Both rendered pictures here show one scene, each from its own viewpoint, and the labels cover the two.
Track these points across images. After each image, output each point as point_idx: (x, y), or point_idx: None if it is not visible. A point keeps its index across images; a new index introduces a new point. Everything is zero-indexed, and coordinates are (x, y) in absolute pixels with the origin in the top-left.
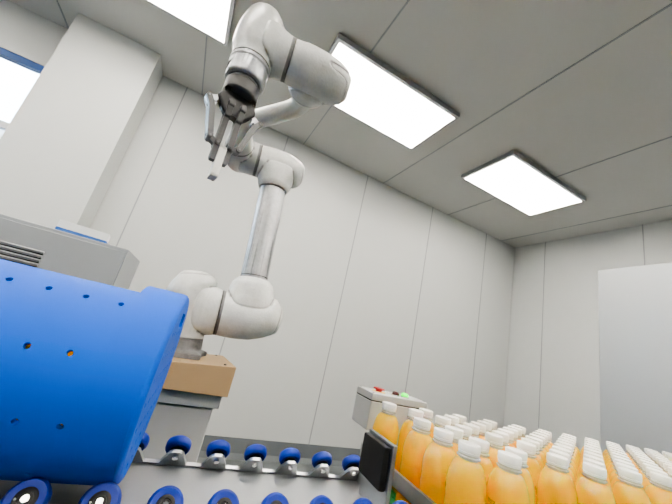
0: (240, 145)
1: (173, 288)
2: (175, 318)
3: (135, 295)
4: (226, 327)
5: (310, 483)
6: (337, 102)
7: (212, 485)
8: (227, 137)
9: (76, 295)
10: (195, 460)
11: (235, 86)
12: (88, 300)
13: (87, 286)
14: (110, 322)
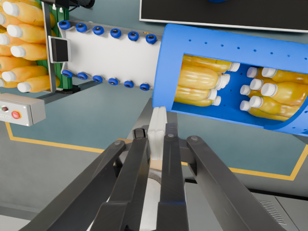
0: (114, 151)
1: (156, 212)
2: (162, 36)
3: (185, 48)
4: None
5: (91, 71)
6: None
7: (132, 70)
8: None
9: (209, 42)
10: (132, 129)
11: None
12: (203, 40)
13: (208, 50)
14: (190, 32)
